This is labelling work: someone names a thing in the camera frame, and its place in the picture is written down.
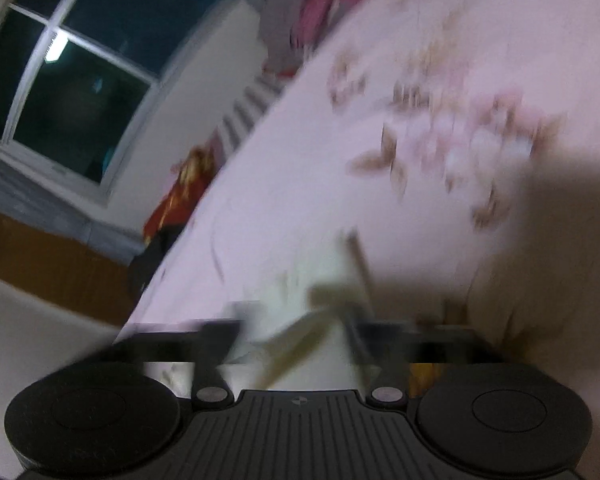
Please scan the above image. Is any white framed window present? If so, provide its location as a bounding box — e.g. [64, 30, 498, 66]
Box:
[0, 0, 233, 188]

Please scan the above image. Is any red patterned cloth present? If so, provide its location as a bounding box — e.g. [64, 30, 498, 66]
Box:
[142, 146, 218, 243]

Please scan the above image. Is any white knit sweater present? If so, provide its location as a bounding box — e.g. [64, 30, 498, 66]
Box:
[225, 229, 381, 392]

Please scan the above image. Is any grey curtain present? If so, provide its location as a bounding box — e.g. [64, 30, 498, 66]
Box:
[0, 152, 143, 263]

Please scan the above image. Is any pink floral bedsheet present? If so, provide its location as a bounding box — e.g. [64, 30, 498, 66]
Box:
[112, 0, 600, 480]

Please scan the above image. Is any pile of folded clothes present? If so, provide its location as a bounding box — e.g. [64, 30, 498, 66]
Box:
[257, 0, 376, 78]

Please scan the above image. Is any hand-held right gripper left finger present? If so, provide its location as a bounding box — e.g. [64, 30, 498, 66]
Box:
[111, 319, 247, 407]

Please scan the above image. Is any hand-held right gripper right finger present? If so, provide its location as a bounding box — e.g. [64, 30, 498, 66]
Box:
[346, 319, 504, 405]

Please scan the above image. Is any brown wooden door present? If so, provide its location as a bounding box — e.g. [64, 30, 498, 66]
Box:
[0, 207, 137, 317]

